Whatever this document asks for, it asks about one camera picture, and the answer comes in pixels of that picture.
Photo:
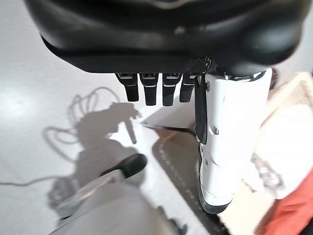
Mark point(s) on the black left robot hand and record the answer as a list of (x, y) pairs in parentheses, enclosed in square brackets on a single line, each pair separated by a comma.
[(146, 36)]

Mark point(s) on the red cloth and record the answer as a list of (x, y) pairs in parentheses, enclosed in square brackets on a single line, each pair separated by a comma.
[(293, 213)]

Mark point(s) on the dark brown glossy stool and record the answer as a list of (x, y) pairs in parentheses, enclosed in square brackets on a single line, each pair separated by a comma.
[(176, 156)]

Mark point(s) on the cream wicker tray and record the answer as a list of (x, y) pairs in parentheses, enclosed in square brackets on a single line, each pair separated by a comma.
[(298, 90)]

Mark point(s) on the white folded cloth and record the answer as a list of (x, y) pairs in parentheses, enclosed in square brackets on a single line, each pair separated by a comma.
[(281, 137)]

